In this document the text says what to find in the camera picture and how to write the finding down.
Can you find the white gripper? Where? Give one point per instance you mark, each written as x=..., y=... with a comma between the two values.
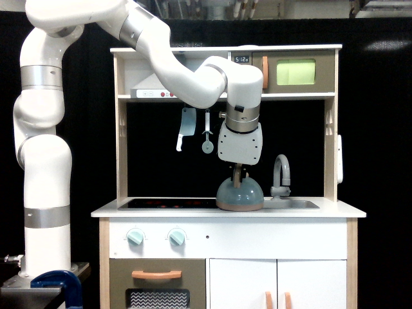
x=240, y=148

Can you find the grey-blue toy teapot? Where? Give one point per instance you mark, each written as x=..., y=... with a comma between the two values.
x=240, y=192

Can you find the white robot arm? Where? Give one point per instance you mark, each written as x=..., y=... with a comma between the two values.
x=46, y=87

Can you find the right mint stove knob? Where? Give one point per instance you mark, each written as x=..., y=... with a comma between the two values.
x=176, y=237

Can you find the mint stove knob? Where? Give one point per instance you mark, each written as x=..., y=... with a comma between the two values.
x=176, y=237
x=135, y=237

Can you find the left mint stove knob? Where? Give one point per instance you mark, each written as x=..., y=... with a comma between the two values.
x=135, y=237

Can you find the grey toy faucet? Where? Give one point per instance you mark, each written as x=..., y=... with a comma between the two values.
x=281, y=178

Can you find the toy pizza cutter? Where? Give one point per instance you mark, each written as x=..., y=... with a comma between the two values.
x=207, y=146

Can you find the grey toy sink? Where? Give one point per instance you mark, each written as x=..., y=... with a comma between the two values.
x=289, y=204

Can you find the toy cleaver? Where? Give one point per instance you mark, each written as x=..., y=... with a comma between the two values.
x=187, y=126

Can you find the toy microwave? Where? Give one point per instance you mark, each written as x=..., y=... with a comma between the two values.
x=298, y=71

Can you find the toy range hood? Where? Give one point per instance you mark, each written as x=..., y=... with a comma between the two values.
x=142, y=82

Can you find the wooden toy kitchen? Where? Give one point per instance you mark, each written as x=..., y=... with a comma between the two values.
x=327, y=233

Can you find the black toy stovetop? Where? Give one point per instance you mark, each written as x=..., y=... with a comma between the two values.
x=139, y=204

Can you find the left white cabinet door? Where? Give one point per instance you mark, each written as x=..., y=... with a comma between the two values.
x=243, y=283

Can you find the white cabinet door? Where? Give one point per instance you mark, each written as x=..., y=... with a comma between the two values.
x=243, y=283
x=312, y=283

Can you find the right white cabinet door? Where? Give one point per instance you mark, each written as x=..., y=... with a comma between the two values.
x=312, y=283

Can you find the toy oven door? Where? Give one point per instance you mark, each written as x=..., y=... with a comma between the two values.
x=186, y=291

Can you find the blue clamp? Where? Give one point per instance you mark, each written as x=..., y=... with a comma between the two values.
x=65, y=279

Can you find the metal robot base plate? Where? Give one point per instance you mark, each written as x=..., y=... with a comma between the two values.
x=20, y=283

